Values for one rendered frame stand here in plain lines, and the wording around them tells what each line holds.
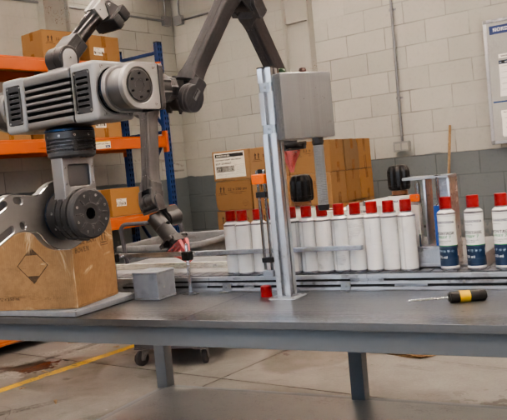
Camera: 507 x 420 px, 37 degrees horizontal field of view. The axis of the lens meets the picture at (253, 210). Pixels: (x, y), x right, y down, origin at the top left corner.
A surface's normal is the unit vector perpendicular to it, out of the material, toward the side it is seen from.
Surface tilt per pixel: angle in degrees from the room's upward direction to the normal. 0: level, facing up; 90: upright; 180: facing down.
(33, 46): 90
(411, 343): 90
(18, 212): 90
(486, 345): 90
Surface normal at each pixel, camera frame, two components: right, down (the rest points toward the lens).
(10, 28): 0.79, -0.04
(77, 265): 0.94, -0.07
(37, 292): -0.32, 0.08
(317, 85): 0.45, 0.00
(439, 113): -0.60, 0.10
